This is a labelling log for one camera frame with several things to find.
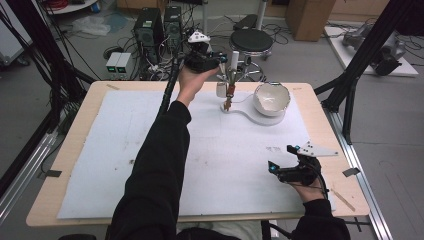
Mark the green orange keychain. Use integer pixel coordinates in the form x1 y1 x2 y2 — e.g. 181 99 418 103
224 68 236 112

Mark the aluminium rail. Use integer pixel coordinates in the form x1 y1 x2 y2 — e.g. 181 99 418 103
0 131 58 221
324 108 395 240

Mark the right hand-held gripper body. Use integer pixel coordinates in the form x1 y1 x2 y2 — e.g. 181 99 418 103
276 140 340 187

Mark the grey tape strip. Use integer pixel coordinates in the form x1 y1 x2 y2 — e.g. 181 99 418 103
342 167 361 178

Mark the white table mat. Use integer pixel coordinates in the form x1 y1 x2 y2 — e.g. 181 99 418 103
56 89 337 220

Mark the slim black computer tower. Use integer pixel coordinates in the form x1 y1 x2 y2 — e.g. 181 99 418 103
163 5 184 52

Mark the person's right hand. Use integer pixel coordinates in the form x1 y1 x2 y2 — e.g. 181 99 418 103
289 158 330 204

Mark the dark grey machine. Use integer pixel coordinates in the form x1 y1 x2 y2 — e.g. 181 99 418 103
341 22 407 77

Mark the round black stool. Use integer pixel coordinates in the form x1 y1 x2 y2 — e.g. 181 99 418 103
229 28 275 81

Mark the round white table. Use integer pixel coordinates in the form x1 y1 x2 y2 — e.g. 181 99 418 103
42 0 98 16

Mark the black metal frame strut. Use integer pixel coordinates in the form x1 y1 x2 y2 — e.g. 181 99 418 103
314 0 424 145
0 0 98 198

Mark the person's left hand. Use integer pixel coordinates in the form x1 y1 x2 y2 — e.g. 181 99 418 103
175 65 222 108

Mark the white stand with pole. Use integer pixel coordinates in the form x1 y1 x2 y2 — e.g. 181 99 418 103
219 50 288 127

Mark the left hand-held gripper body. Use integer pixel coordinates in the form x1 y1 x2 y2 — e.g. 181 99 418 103
183 29 222 73

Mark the cardboard box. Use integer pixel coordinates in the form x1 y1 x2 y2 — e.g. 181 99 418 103
285 0 337 42

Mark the white ceramic bowl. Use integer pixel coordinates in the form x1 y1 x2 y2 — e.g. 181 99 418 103
252 82 292 118

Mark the thin wooden stick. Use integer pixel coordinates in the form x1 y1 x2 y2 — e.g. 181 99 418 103
331 188 357 213

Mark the white floor board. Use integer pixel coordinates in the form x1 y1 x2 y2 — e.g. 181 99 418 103
323 25 420 78

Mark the large black computer tower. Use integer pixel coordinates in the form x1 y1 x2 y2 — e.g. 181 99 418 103
132 7 165 66

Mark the white power supply box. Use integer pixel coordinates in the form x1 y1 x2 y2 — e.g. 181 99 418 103
115 52 133 75
105 51 122 75

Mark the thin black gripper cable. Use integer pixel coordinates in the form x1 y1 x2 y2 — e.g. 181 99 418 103
315 173 331 202

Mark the clear plastic bag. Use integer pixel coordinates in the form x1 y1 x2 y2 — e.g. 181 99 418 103
70 15 112 37

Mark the black cable bundle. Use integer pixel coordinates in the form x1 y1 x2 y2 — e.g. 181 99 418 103
159 54 184 116

